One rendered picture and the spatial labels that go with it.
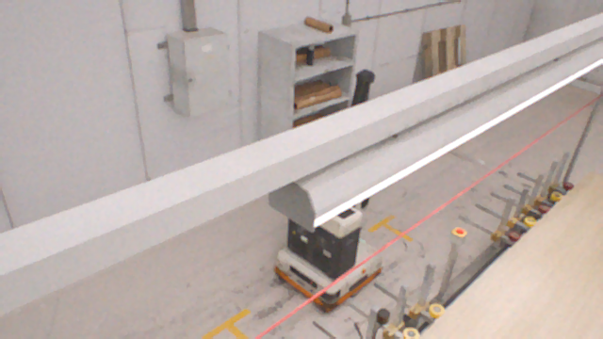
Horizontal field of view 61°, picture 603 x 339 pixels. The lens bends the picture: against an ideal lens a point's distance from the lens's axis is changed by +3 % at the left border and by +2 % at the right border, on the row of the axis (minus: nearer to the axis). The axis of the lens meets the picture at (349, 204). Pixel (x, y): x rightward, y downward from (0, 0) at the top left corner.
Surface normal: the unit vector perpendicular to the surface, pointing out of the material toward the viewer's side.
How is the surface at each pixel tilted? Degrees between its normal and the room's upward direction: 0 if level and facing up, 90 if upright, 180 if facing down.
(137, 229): 90
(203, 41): 90
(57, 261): 90
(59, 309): 0
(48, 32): 90
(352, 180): 61
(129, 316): 0
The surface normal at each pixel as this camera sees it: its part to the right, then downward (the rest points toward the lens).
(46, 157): 0.76, 0.43
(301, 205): -0.65, 0.36
